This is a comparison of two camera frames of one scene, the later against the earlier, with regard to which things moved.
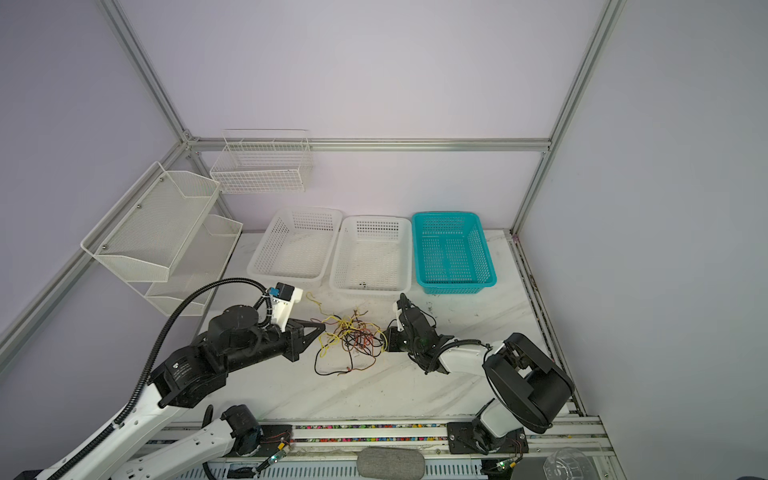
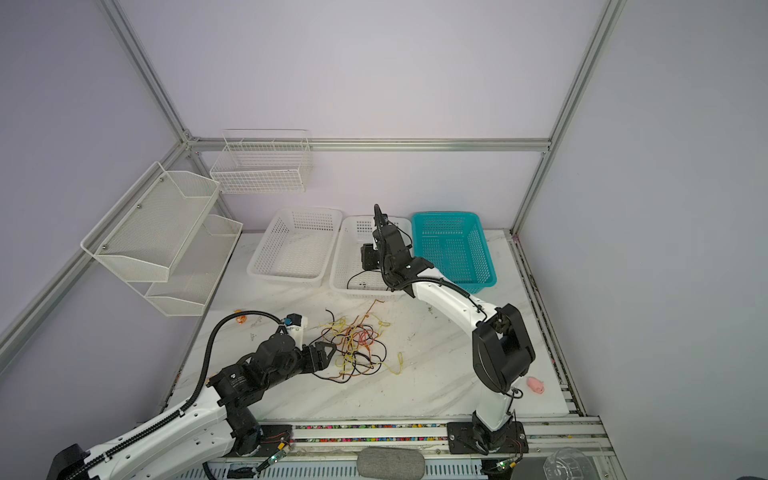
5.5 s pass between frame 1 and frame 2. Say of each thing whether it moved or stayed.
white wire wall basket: stayed
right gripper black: moved
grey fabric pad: stayed
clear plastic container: stayed
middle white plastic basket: stayed
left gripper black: moved
